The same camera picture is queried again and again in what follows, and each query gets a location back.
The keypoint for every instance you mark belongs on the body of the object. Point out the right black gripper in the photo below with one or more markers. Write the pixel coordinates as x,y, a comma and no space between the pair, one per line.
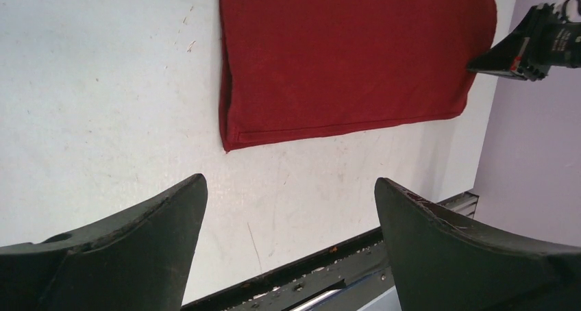
542,39

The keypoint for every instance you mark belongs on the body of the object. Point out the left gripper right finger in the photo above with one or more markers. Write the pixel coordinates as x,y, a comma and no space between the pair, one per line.
442,260

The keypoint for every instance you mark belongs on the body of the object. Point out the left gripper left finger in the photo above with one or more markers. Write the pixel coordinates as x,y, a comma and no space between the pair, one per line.
137,259

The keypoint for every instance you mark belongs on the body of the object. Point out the red cloth napkin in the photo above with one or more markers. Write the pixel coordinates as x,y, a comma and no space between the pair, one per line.
298,69

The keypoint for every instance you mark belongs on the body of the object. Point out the aluminium frame rail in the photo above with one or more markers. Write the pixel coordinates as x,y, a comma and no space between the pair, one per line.
464,204

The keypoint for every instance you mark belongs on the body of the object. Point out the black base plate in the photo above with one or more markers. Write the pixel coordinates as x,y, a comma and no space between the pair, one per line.
345,276

